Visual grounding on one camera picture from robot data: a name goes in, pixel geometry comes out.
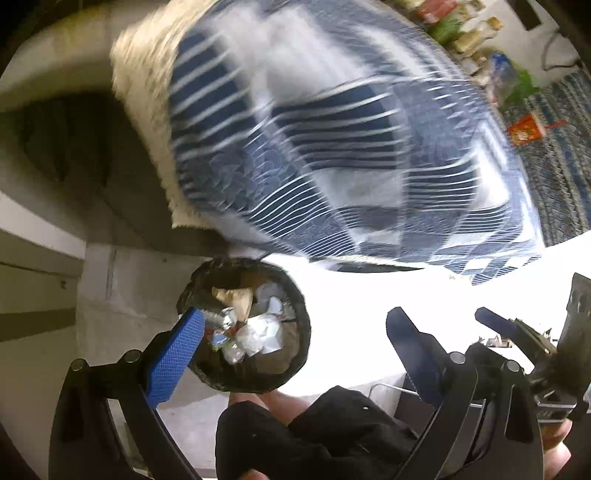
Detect green label oil bottle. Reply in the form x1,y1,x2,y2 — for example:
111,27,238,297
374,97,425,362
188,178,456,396
429,17,456,45

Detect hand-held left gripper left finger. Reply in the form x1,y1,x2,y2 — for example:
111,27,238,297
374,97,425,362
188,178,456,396
48,307,207,480

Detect black trash bin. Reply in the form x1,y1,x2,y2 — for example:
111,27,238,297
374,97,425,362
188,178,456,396
177,257,311,394

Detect person's black shorts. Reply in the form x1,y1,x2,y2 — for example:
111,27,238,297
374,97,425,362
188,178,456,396
216,385,419,480

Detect black cable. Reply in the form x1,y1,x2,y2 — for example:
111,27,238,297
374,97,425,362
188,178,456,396
542,27,583,71

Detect small bottle with yellow cap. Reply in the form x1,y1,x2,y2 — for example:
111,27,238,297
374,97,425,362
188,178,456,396
455,16,504,55

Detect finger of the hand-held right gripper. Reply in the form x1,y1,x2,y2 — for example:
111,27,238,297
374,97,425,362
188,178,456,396
475,306,526,345

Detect person's right hand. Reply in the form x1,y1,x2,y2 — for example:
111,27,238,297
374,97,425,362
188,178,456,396
541,408,591,480

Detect brown paper bag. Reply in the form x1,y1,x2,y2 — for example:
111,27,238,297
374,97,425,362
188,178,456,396
211,286,256,324

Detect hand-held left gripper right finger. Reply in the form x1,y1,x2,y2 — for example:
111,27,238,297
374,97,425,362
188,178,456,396
385,308,546,480

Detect red paper cup with straw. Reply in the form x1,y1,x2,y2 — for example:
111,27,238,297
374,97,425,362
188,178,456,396
507,114,568,147

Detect blue patterned woven cloth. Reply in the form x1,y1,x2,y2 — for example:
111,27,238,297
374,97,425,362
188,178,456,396
499,69,591,250

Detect green plastic bag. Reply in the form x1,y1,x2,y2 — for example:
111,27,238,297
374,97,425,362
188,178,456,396
507,68,537,104

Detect white paper bag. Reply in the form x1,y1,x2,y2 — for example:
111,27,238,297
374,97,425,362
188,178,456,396
238,318,283,356

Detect blue white plastic bag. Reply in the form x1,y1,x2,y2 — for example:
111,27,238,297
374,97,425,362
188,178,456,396
488,52,519,89

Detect person's bare leg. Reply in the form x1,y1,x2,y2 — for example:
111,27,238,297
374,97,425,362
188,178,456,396
228,389,308,424

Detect blue patterned tablecloth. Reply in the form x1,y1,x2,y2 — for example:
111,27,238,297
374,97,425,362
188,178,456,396
110,0,542,283

